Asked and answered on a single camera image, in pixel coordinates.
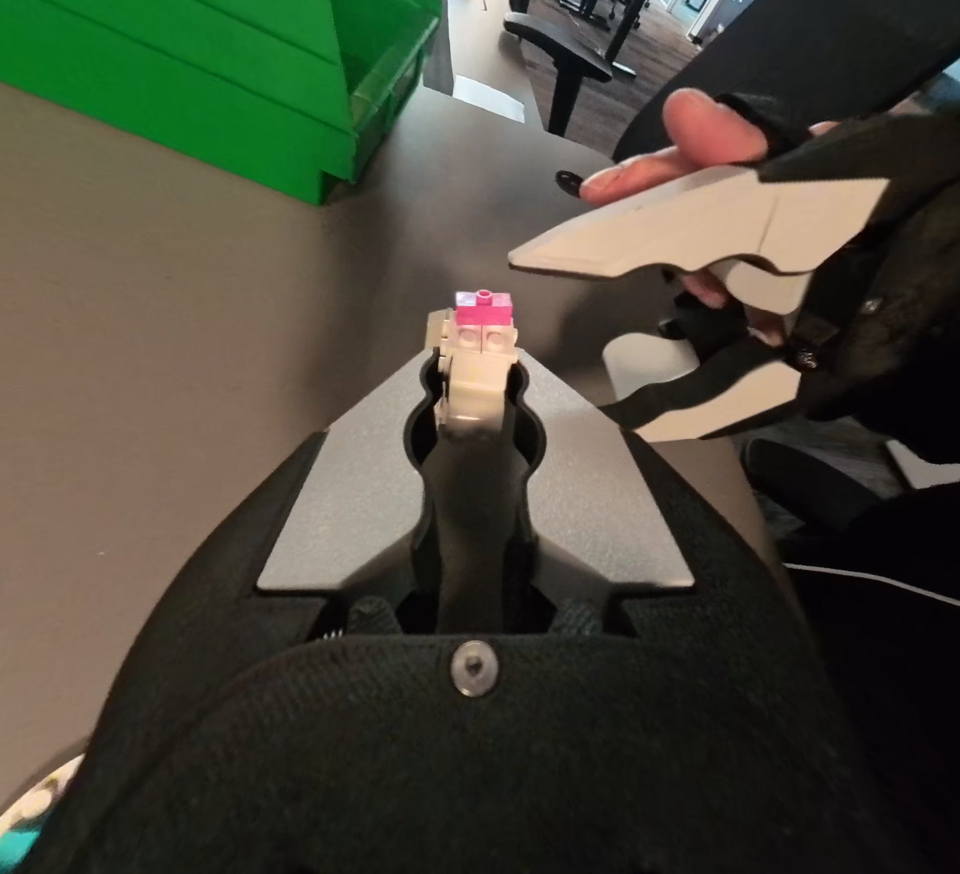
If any green plastic bin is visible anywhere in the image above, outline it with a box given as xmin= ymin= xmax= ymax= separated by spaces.
xmin=0 ymin=0 xmax=445 ymax=205

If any black office chair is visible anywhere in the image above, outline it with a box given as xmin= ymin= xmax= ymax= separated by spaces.
xmin=501 ymin=0 xmax=960 ymax=166

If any dark office desk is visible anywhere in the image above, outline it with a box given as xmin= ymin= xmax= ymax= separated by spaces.
xmin=423 ymin=0 xmax=549 ymax=132

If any person's right hand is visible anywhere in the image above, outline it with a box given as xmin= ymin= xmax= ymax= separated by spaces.
xmin=581 ymin=88 xmax=786 ymax=345

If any pale envelope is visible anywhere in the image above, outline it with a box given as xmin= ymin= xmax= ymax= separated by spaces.
xmin=452 ymin=75 xmax=526 ymax=126

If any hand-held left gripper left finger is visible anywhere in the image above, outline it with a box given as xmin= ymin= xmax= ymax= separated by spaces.
xmin=256 ymin=355 xmax=440 ymax=608

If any person's body black clothing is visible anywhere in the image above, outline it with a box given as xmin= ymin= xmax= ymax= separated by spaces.
xmin=772 ymin=499 xmax=960 ymax=874

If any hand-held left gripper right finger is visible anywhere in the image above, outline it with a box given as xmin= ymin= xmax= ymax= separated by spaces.
xmin=513 ymin=358 xmax=695 ymax=608

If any pink lego brick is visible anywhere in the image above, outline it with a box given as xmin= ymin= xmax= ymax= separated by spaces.
xmin=453 ymin=289 xmax=517 ymax=329

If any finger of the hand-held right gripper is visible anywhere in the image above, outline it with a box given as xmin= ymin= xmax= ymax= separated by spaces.
xmin=600 ymin=345 xmax=802 ymax=442
xmin=508 ymin=167 xmax=890 ymax=316

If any white cable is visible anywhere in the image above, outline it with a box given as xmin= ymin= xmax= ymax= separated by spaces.
xmin=783 ymin=562 xmax=960 ymax=605

